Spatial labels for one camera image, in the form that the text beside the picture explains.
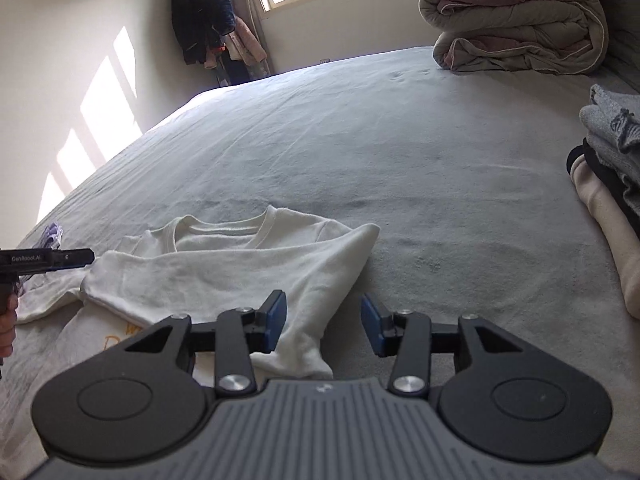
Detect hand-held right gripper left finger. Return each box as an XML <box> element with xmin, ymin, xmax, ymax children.
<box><xmin>124</xmin><ymin>289</ymin><xmax>288</xmax><ymax>397</ymax></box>

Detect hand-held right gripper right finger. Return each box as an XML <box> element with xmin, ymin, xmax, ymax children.
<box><xmin>360</xmin><ymin>292</ymin><xmax>526</xmax><ymax>398</ymax></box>

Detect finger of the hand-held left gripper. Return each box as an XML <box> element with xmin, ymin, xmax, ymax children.
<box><xmin>55</xmin><ymin>248</ymin><xmax>96</xmax><ymax>270</ymax></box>

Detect white sweatshirt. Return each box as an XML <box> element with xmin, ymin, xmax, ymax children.
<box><xmin>0</xmin><ymin>205</ymin><xmax>381</xmax><ymax>441</ymax></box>

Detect person's left hand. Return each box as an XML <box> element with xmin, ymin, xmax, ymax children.
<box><xmin>0</xmin><ymin>297</ymin><xmax>18</xmax><ymax>358</ymax></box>

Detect hanging dark trousers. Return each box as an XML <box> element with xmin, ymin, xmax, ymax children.
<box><xmin>215</xmin><ymin>47</ymin><xmax>253</xmax><ymax>86</ymax></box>

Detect folded cream garment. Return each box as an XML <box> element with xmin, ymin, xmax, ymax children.
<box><xmin>572</xmin><ymin>154</ymin><xmax>640</xmax><ymax>320</ymax></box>

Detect folded black garment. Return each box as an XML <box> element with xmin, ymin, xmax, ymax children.
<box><xmin>566</xmin><ymin>139</ymin><xmax>640</xmax><ymax>241</ymax></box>

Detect hanging pink garment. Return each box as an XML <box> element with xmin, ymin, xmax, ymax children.
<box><xmin>220</xmin><ymin>17</ymin><xmax>268</xmax><ymax>68</ymax></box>

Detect hanging dark blue garment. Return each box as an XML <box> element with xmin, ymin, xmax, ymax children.
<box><xmin>170</xmin><ymin>0</ymin><xmax>236</xmax><ymax>66</ymax></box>

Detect grey floral curtain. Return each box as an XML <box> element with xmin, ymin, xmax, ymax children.
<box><xmin>217</xmin><ymin>0</ymin><xmax>273</xmax><ymax>78</ymax></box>

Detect folded grey sweater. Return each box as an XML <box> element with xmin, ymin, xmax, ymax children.
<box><xmin>579</xmin><ymin>84</ymin><xmax>640</xmax><ymax>221</ymax></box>

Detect folded grey pink duvet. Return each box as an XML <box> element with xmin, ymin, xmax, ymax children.
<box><xmin>417</xmin><ymin>0</ymin><xmax>610</xmax><ymax>76</ymax></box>

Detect grey quilted headboard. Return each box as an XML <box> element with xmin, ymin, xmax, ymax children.
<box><xmin>597</xmin><ymin>0</ymin><xmax>640</xmax><ymax>91</ymax></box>

